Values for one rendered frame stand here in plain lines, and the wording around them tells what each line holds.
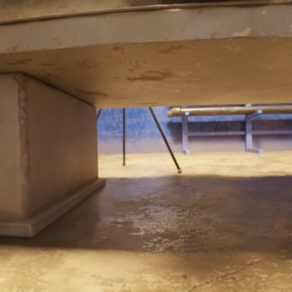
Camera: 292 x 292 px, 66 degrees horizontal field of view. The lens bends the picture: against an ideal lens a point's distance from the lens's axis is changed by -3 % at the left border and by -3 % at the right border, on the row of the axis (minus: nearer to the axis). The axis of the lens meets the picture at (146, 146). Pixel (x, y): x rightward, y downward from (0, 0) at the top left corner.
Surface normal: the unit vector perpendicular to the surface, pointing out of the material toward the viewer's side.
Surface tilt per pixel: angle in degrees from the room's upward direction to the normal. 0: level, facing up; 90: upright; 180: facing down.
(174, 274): 0
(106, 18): 90
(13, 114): 90
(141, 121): 90
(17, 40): 90
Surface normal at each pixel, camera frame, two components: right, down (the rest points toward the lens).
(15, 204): -0.09, 0.03
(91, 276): -0.02, -1.00
